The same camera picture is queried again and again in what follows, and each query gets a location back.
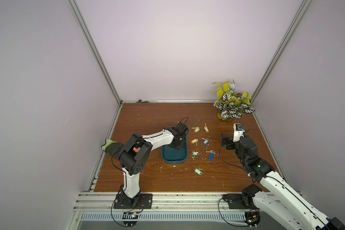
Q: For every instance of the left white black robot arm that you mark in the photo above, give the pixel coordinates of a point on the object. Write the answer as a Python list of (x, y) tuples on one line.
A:
[(134, 153)]

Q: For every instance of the left controller board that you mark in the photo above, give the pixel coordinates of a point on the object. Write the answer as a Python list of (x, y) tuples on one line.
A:
[(130, 219)]

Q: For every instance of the right controller board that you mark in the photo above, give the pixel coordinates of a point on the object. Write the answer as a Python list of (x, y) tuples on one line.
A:
[(252, 218)]

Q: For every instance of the blue tag key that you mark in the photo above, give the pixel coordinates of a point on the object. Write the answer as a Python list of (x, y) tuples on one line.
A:
[(211, 154), (205, 141)]

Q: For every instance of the yellow tag key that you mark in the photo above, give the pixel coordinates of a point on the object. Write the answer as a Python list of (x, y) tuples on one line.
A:
[(206, 128), (194, 141), (196, 129)]

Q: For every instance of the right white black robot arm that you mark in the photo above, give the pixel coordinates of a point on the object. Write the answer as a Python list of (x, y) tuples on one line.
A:
[(294, 212)]

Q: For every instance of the artificial potted plant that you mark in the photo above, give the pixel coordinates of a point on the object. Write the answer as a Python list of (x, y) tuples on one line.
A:
[(231, 105)]

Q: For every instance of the green tag key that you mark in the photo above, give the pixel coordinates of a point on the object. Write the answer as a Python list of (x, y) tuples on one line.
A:
[(198, 171), (195, 153)]

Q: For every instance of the aluminium front rail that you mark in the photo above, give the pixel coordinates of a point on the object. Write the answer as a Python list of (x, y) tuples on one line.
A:
[(175, 201)]

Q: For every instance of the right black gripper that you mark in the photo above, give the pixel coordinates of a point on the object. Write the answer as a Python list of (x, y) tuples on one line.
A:
[(230, 142)]

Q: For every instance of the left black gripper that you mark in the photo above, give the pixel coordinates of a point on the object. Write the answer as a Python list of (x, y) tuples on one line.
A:
[(183, 141)]

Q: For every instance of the black green work glove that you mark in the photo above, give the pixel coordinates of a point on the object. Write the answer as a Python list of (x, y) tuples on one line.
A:
[(113, 148)]

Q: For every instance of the controller board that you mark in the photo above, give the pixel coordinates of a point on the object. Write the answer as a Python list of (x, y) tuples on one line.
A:
[(252, 218), (130, 219)]

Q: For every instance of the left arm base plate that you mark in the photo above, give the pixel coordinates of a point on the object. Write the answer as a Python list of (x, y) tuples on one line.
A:
[(140, 201)]

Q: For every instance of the teal plastic storage box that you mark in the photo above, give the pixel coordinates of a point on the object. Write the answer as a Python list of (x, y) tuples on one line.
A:
[(175, 156)]

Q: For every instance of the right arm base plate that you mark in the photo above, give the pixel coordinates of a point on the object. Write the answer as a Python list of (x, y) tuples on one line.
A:
[(238, 201)]

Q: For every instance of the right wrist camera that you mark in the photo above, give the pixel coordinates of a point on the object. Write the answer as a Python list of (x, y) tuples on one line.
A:
[(238, 131)]

